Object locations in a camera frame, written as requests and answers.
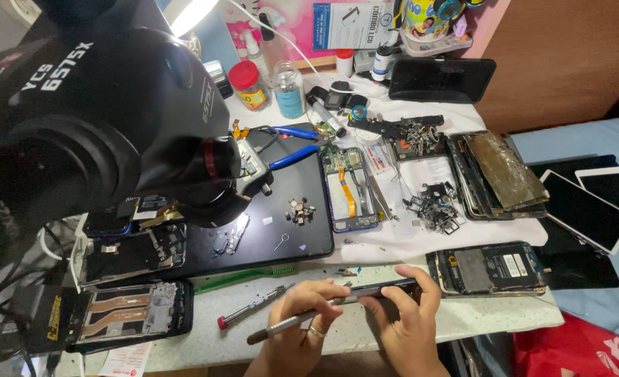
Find open phone with white label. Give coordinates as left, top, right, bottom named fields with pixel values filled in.
left=425, top=240, right=552, bottom=300

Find brown wooden cabinet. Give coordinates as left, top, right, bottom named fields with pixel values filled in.
left=473, top=0, right=619, bottom=135

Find white bottle with black cap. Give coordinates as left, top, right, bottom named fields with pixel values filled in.
left=370, top=45, right=394, bottom=82

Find open phone with orange flex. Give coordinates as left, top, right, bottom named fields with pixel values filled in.
left=319, top=147, right=381, bottom=234

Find pink cartoon board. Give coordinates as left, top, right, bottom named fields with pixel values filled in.
left=219, top=0, right=343, bottom=62

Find pile of small camera modules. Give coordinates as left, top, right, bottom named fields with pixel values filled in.
left=284, top=197, right=317, bottom=226

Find small white parts packet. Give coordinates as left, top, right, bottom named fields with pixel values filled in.
left=361, top=140, right=397, bottom=177

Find dark slim smartphone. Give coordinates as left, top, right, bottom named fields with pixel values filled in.
left=348, top=278, right=421, bottom=305

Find bundle of black cables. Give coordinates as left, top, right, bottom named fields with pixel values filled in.
left=0, top=222, right=82, bottom=377

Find bright desk lamp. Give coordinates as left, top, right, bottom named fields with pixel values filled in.
left=162, top=0, right=222, bottom=38

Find pile of black metal brackets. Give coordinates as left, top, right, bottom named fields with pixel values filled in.
left=403, top=181, right=468, bottom=236

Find red-capped silver screwdriver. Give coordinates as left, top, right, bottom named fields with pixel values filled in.
left=216, top=283, right=296, bottom=331

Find white paper slip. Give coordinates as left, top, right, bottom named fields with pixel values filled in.
left=98, top=340, right=154, bottom=377

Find white table cloth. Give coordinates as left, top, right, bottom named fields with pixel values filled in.
left=225, top=72, right=550, bottom=265

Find stripped black phone frame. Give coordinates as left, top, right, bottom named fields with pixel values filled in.
left=76, top=222, right=188, bottom=290

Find white-framed tablet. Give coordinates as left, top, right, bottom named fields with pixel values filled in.
left=539, top=168, right=619, bottom=257
left=574, top=166, right=619, bottom=245

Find open phone with copper flexes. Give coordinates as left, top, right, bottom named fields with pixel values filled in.
left=65, top=280, right=195, bottom=355

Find glass bottle with blue label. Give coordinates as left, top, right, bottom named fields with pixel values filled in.
left=271, top=60, right=307, bottom=120

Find white plastic tray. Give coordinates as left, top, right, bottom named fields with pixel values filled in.
left=397, top=25, right=473, bottom=58

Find white cable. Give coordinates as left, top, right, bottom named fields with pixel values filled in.
left=225, top=0, right=360, bottom=96

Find blue and white screen packet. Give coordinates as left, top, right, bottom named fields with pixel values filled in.
left=312, top=1, right=402, bottom=52

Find black smartwatch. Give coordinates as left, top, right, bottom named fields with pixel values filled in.
left=306, top=81, right=369, bottom=112

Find white bottle with red cap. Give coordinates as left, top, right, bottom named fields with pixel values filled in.
left=335, top=48, right=355, bottom=79

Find red-lidded plastic jar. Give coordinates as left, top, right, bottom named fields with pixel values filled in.
left=227, top=60, right=271, bottom=112

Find person's left hand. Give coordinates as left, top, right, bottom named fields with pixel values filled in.
left=267, top=280, right=350, bottom=367

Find blue-handled pliers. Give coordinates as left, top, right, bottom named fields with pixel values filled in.
left=232, top=124, right=337, bottom=171

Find black work mat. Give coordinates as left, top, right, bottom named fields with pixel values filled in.
left=155, top=123, right=336, bottom=281

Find pile of screws and parts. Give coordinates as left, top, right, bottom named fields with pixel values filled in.
left=403, top=121, right=442, bottom=156

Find black phone middle frame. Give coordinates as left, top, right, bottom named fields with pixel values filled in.
left=346, top=114, right=446, bottom=141

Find clear spray bottle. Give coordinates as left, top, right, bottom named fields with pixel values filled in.
left=241, top=28, right=271, bottom=86

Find blue bed sheet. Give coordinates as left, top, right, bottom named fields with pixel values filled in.
left=507, top=116, right=619, bottom=347

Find red plastic bag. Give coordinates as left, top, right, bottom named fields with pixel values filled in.
left=513, top=312, right=619, bottom=377

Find white glue tube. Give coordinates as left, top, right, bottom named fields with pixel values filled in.
left=306, top=95, right=348, bottom=139

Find person's right hand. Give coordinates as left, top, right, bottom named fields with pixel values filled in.
left=359, top=265, right=443, bottom=370

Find black glossy smartphone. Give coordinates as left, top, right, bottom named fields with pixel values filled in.
left=387, top=56, right=498, bottom=105

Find green plastic brush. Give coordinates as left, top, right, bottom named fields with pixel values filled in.
left=193, top=263, right=298, bottom=295

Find stack of cracked phone screens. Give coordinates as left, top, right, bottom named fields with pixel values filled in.
left=447, top=129, right=550, bottom=221

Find dark phone with gold stickers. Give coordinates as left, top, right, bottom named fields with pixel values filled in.
left=81, top=194, right=186, bottom=237

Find silver knurled screwdriver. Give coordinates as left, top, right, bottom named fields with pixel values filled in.
left=246, top=295, right=353, bottom=346

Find small phone circuit board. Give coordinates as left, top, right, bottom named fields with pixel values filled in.
left=210, top=213, right=251, bottom=258

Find colourful printed mug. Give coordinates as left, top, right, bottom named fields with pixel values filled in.
left=401, top=0, right=468, bottom=44

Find large black tablet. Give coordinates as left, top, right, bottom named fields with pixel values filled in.
left=528, top=154, right=619, bottom=291

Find large black microscope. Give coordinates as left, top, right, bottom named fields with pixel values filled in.
left=0, top=0, right=243, bottom=286

